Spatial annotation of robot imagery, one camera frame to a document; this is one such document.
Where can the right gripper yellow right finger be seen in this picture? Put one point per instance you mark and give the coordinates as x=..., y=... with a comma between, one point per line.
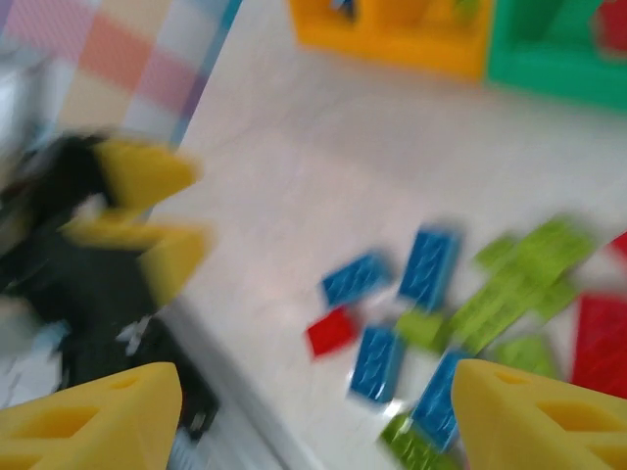
x=509, y=431

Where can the blue lego brick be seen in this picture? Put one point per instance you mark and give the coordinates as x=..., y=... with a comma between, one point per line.
x=355, y=279
x=438, y=406
x=428, y=269
x=377, y=364

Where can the red lego brick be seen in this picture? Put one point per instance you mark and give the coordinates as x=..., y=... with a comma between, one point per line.
x=333, y=333
x=619, y=247
x=602, y=343
x=614, y=24

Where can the green plastic bin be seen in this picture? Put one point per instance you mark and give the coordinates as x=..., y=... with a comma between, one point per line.
x=539, y=73

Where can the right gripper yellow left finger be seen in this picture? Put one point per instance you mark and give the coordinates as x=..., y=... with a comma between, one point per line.
x=122, y=431

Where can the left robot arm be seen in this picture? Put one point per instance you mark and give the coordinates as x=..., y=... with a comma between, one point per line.
x=161, y=372

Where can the square green lego brick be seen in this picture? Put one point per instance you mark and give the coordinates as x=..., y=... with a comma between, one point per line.
x=421, y=329

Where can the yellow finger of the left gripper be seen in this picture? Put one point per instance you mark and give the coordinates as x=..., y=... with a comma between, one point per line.
x=147, y=173
x=171, y=254

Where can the orange plastic bin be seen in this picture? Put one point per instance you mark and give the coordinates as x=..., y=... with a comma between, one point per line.
x=323, y=34
x=431, y=54

